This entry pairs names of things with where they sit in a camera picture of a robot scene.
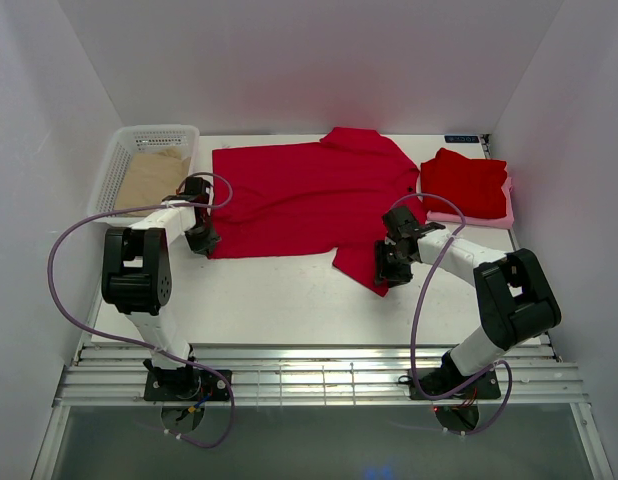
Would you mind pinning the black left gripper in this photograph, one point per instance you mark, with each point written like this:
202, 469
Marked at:
199, 246

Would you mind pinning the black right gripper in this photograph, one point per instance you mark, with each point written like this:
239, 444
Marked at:
394, 278

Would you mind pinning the red t shirt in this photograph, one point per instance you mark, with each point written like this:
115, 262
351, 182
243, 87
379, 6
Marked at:
312, 198
474, 186

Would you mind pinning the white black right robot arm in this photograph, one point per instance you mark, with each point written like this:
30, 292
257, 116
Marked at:
515, 301

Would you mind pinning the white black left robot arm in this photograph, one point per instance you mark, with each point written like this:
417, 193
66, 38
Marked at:
137, 279

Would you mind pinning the beige t shirt in basket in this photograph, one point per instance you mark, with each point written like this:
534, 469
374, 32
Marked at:
150, 177

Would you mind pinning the white plastic basket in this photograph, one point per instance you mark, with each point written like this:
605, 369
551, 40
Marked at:
128, 141

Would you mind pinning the folded red t shirt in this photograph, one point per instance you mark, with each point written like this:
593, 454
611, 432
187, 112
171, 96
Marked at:
474, 186

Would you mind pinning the folded pink t shirt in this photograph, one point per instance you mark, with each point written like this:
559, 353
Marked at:
505, 222

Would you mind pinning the dark blue label sticker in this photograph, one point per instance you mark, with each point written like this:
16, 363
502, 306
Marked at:
461, 139

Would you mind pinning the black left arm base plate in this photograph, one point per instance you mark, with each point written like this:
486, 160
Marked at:
185, 385

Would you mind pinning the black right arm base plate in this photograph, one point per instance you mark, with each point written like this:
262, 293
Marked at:
435, 383

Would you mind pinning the aluminium table edge rail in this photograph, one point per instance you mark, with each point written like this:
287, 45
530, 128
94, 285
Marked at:
113, 375

